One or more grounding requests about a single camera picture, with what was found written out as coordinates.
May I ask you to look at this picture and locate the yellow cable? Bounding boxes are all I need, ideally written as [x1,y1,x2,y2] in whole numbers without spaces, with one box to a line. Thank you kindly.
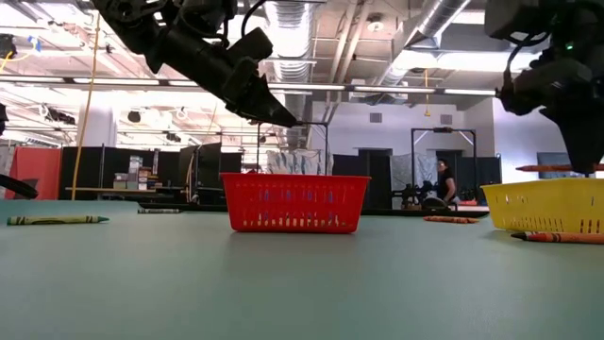
[70,11,101,202]

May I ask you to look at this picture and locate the green crayon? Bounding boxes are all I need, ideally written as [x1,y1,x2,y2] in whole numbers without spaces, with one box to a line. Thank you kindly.
[6,214,110,226]

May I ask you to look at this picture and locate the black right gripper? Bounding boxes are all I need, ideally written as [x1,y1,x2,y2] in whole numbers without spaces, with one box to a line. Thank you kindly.
[540,27,604,176]

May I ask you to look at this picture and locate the dark wall monitor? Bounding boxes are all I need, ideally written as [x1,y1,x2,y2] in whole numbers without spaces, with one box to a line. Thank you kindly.
[536,151,575,180]

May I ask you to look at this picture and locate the thick black cable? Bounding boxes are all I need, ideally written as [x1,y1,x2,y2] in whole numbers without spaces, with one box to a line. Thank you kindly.
[0,173,40,200]

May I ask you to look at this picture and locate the teal table mat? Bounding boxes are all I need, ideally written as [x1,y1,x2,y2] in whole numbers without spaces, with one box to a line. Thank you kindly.
[0,198,604,340]

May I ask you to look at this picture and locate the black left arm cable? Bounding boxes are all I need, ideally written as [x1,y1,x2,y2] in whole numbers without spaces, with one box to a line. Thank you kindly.
[240,0,270,39]

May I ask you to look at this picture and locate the stacked storage boxes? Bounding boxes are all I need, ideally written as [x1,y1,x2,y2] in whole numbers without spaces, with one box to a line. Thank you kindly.
[112,154,161,191]

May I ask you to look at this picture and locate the person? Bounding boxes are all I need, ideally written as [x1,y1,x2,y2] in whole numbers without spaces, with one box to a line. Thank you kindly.
[436,159,460,205]

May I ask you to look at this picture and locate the black metal frame stand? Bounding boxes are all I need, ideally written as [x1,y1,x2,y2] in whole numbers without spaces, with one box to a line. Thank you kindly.
[410,126,478,212]
[255,120,330,175]

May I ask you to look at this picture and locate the orange crayon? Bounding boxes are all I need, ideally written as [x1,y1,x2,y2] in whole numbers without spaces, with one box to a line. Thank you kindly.
[422,214,480,225]
[510,230,604,246]

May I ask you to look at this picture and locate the white plastic sheet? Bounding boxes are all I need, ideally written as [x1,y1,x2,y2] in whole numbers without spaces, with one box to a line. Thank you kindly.
[389,153,439,189]
[265,148,327,176]

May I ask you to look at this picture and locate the long workbench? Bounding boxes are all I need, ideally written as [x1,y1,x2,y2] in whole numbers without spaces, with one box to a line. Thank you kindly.
[64,186,159,195]

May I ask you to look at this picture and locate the red partition panel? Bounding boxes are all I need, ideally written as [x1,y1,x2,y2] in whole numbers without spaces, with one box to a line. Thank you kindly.
[4,146,63,201]

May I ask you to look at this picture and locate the black partition wall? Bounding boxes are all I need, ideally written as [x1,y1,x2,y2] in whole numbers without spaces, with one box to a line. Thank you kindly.
[59,143,244,205]

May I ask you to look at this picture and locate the long LED light bar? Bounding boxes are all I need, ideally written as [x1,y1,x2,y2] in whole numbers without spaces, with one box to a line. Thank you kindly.
[0,74,496,98]

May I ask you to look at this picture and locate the short yellow hanging cord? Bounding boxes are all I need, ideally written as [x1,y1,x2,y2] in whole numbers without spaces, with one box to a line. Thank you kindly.
[422,68,432,118]

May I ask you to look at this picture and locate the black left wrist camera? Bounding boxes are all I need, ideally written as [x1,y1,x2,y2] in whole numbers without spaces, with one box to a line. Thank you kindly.
[225,25,276,65]

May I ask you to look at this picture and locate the silver ventilation duct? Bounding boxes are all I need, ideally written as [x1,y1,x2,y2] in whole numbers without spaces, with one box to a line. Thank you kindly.
[377,0,473,84]
[262,0,316,150]

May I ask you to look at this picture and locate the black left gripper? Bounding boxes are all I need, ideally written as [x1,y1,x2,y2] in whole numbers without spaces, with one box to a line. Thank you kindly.
[154,27,300,128]

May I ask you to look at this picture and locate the yellow plastic basket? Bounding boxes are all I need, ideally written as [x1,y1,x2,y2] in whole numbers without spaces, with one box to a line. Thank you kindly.
[479,177,604,236]

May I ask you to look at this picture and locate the red plastic basket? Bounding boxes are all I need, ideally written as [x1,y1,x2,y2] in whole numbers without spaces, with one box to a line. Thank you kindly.
[220,172,372,235]

